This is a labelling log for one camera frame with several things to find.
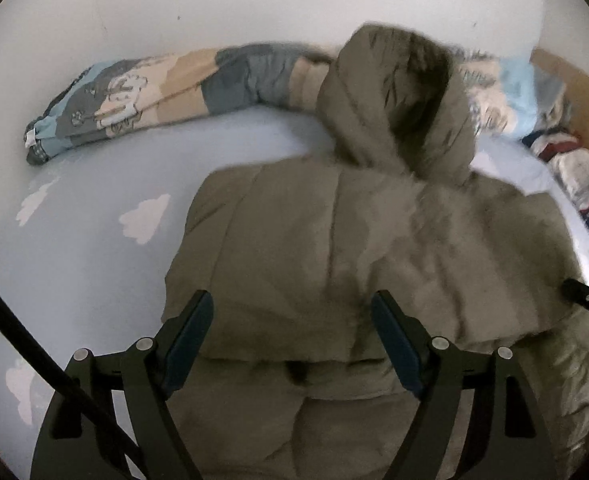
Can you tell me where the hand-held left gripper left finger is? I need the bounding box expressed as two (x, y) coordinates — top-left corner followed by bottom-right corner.
(29, 289), (214, 480)

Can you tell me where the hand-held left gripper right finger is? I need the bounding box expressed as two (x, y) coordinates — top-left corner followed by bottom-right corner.
(371, 290), (558, 480)

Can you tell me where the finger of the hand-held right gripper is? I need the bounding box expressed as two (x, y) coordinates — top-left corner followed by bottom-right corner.
(561, 278), (589, 323)

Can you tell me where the olive hooded puffer jacket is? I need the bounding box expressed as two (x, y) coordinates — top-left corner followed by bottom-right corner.
(162, 22), (589, 480)

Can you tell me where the red navy printed pillow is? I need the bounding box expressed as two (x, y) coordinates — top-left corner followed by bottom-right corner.
(522, 130), (589, 286)

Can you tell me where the light blue cloud bed sheet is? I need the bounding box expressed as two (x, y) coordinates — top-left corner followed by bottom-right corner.
(0, 105), (589, 480)

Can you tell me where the wooden headboard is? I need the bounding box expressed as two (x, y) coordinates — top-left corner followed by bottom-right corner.
(529, 47), (589, 171)

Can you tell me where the patchwork printed blanket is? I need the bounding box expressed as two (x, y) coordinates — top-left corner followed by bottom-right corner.
(24, 42), (573, 167)

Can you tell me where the black cable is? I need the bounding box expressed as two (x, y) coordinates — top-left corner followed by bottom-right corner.
(0, 262), (148, 480)

